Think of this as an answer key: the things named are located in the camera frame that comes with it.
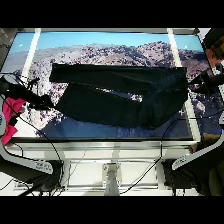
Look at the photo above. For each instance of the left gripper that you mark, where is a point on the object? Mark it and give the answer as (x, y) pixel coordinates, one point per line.
(40, 102)

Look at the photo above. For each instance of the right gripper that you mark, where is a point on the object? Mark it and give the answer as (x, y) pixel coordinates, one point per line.
(200, 82)

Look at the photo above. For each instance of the black pants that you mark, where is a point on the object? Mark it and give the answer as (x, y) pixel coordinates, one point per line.
(116, 103)

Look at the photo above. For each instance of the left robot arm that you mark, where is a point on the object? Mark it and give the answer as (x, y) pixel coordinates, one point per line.
(33, 163)

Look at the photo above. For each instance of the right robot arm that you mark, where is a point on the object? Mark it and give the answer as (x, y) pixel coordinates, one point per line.
(200, 153)

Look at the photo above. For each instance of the heap of clothes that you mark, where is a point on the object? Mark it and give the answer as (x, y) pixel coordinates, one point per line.
(215, 43)

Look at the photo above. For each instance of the pink garment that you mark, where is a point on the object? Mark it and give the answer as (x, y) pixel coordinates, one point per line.
(11, 106)

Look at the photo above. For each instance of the silver frame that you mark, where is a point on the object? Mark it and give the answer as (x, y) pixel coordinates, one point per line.
(111, 173)

